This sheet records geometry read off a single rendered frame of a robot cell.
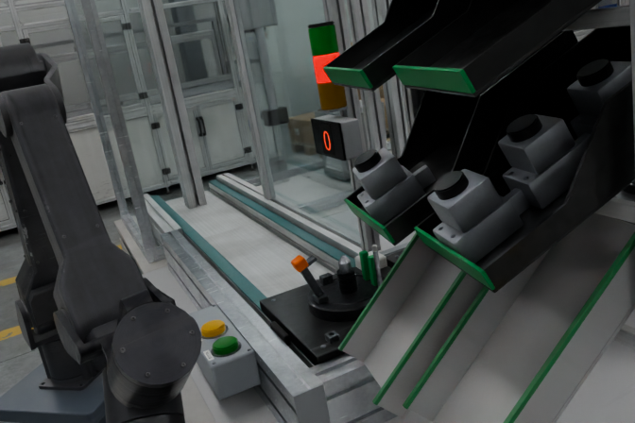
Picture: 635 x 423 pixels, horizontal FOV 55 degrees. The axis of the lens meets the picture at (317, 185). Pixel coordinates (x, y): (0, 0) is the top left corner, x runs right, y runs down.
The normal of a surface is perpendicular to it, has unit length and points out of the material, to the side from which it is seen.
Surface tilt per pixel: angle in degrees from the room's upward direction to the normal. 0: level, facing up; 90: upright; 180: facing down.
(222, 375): 90
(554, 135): 90
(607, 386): 0
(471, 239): 90
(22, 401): 0
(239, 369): 90
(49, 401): 0
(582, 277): 45
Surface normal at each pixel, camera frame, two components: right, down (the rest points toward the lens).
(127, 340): 0.32, -0.56
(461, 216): 0.26, 0.21
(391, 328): -0.79, -0.51
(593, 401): -0.16, -0.95
